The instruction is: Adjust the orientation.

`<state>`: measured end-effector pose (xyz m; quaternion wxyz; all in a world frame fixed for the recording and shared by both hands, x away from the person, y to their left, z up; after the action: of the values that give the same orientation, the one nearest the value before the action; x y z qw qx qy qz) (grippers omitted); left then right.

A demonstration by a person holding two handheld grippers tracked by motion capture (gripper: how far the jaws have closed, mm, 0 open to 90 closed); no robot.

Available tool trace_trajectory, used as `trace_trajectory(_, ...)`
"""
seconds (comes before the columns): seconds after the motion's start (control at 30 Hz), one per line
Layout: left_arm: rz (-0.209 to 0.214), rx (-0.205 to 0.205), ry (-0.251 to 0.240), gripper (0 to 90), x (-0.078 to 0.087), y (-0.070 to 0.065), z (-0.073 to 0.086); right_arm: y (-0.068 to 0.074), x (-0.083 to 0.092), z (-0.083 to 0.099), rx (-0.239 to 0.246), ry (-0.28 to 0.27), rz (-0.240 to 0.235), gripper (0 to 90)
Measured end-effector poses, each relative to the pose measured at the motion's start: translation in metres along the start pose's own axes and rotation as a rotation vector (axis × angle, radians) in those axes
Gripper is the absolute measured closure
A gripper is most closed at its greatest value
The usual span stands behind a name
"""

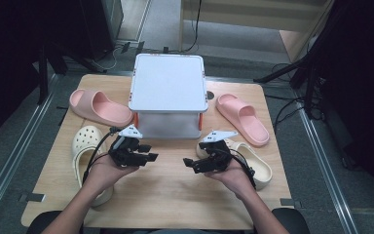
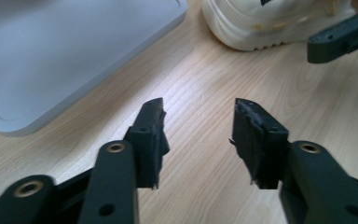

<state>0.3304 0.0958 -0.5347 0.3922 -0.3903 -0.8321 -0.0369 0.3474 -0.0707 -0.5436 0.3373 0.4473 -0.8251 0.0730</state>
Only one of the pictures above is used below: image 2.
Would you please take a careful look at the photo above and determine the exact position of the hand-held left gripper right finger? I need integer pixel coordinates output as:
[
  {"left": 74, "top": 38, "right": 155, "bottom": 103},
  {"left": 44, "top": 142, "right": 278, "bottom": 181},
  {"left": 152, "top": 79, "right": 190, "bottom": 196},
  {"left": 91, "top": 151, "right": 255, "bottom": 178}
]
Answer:
[{"left": 228, "top": 97, "right": 358, "bottom": 224}]

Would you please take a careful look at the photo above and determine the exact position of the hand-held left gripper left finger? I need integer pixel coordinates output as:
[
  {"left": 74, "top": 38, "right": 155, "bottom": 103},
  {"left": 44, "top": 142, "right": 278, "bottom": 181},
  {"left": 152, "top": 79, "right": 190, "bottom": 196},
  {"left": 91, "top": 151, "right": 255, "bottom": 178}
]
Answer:
[{"left": 77, "top": 97, "right": 171, "bottom": 224}]

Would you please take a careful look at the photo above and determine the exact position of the white two-tier shoe rack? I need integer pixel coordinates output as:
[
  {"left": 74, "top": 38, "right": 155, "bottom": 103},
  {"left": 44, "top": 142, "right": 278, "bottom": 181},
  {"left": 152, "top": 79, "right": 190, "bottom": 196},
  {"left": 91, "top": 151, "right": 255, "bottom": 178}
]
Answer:
[{"left": 0, "top": 0, "right": 189, "bottom": 138}]

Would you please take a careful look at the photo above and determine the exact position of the beige clog shoe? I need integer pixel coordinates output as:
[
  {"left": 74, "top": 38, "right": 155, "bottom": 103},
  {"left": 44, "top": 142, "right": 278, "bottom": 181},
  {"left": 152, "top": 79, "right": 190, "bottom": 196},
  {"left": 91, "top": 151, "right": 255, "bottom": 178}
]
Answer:
[{"left": 200, "top": 0, "right": 357, "bottom": 52}]

